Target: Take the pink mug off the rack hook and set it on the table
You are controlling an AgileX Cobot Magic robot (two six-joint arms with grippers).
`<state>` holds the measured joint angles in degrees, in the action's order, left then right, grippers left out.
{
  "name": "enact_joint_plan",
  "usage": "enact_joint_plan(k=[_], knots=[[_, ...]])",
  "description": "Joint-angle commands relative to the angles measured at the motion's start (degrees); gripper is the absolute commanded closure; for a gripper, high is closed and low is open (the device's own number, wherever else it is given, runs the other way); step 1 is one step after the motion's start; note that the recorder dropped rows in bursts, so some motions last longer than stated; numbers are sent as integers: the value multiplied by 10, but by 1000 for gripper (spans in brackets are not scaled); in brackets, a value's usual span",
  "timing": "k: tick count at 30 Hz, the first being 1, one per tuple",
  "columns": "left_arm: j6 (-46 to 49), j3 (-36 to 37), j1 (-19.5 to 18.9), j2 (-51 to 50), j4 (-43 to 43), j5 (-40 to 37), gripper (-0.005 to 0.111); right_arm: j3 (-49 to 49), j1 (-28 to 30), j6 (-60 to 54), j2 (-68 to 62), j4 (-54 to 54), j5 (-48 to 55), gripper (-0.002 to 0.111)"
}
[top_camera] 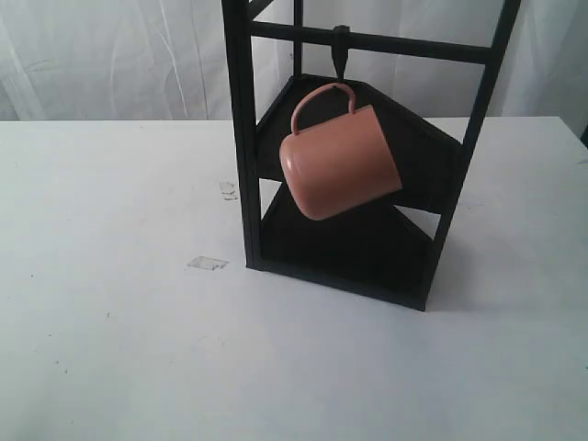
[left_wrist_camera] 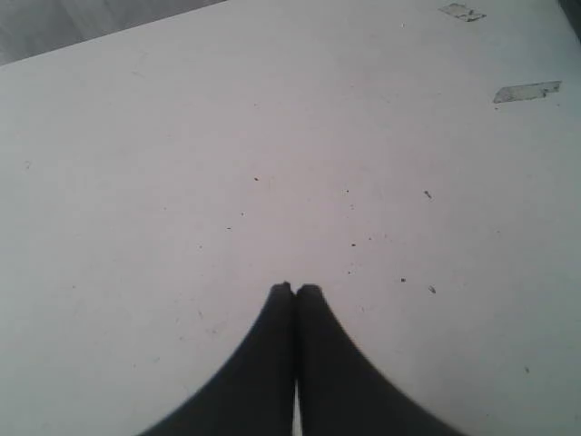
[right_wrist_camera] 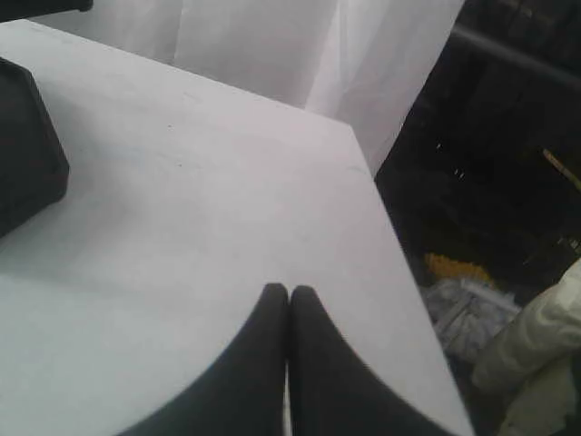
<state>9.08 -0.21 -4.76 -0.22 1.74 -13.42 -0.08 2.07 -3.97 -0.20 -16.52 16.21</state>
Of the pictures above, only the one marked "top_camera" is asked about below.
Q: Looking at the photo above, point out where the pink ceramic mug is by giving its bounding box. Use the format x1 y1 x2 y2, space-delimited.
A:
279 83 402 221

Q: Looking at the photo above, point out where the clear tape piece far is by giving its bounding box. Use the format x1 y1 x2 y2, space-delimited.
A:
220 182 239 200

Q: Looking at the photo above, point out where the black metal shelf rack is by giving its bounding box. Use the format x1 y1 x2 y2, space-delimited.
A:
222 1 520 311

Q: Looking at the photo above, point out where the clear tape piece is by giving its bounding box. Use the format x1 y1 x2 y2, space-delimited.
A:
220 182 239 200
187 255 229 271

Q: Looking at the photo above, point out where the clear tape piece near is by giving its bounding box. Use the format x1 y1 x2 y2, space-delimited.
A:
187 255 229 271

